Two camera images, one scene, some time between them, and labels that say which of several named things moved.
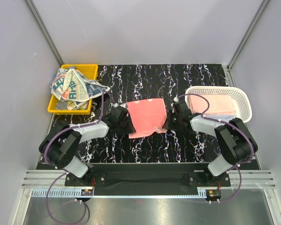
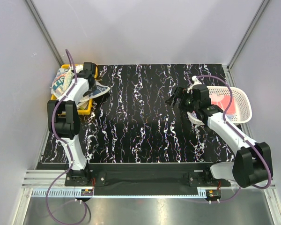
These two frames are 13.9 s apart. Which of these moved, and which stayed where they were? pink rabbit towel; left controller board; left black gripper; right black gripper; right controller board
Moved: pink rabbit towel; right black gripper; left black gripper
Stayed: right controller board; left controller board
